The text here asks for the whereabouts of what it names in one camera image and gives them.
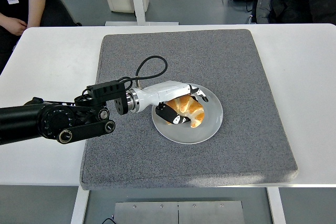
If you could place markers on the person's right hand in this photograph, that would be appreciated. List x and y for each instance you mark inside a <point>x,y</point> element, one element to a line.
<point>11,26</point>

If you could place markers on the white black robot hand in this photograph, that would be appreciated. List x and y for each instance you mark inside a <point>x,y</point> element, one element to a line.
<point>162,93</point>

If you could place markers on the golden croissant bread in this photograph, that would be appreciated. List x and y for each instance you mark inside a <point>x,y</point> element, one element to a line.
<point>195,111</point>

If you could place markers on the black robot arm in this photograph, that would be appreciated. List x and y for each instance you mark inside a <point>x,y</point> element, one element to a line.
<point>26,121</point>

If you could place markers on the person's left forearm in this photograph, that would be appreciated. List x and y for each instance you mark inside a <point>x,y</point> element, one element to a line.
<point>36,11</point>

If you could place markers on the pale grey round plate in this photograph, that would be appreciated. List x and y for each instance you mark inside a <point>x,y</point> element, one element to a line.
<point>210,129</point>

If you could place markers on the grey metal plate with screws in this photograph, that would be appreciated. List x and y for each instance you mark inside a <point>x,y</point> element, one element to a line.
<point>178,213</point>

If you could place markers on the grey felt mat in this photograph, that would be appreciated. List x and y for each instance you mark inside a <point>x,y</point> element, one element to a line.
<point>183,51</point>

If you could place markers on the white table leg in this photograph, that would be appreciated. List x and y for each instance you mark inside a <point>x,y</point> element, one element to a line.
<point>276,205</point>
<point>80,205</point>

